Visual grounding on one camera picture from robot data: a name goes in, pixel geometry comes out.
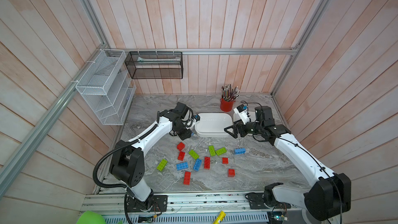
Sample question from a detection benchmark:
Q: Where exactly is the blue lego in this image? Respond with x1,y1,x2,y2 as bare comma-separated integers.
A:
234,148,246,155
176,162,189,171
193,158,202,172

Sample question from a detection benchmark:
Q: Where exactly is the small red lego lower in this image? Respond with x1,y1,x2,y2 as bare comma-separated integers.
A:
228,169,235,177

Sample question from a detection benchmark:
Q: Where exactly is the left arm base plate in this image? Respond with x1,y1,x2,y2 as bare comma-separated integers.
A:
124,195,168,213

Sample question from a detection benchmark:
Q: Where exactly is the red long lego center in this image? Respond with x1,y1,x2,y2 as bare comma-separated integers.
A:
204,157,211,170

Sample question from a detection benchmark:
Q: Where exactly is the small red lego middle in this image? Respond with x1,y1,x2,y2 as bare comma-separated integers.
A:
222,157,229,164

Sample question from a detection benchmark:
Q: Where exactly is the yellow tool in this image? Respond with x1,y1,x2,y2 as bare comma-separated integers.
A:
212,211,226,224

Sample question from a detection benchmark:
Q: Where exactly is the green lego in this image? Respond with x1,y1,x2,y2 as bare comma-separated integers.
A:
157,159,168,172
216,147,227,156
208,145,217,157
189,149,200,160

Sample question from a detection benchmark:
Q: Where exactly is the middle white bin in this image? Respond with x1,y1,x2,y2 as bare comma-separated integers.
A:
194,113,233,138

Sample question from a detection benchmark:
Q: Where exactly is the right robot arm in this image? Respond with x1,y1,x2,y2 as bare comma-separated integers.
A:
225,104,351,221

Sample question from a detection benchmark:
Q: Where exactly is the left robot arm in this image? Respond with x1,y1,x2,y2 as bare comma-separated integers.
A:
92,102,200,212

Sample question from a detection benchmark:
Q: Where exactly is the red square lego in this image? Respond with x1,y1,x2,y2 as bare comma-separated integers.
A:
177,151,185,161
177,142,185,151

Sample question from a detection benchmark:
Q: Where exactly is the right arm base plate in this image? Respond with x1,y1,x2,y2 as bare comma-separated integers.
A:
245,192,291,209

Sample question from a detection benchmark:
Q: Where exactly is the pencils bundle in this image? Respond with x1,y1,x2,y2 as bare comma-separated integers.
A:
221,84,240,102

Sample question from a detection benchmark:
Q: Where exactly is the red long lego bottom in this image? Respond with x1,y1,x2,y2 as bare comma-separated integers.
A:
183,171,191,185

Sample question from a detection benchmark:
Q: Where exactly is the black mesh wall basket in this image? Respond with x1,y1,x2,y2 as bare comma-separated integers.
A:
124,51,184,79

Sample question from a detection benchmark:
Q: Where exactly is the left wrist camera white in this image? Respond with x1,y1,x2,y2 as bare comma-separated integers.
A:
234,104,251,124

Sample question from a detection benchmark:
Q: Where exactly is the aluminium front rail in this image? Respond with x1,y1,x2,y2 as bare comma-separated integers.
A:
80,190,307,215

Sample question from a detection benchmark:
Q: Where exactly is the white wire wall shelf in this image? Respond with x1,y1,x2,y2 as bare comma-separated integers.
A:
76,49,136,125

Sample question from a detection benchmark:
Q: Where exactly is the small red lego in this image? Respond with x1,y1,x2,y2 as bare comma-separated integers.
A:
228,169,235,177
222,157,229,164

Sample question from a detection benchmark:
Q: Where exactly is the red long lego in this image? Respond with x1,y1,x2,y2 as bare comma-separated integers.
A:
183,171,191,185
204,157,211,170

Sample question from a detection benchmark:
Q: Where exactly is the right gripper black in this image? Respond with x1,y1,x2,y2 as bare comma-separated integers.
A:
224,118,263,139

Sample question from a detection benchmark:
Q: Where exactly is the green ball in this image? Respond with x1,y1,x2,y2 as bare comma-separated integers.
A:
76,211,106,224

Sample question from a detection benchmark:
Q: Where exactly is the red pencil cup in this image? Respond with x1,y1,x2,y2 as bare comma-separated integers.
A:
220,98,235,113

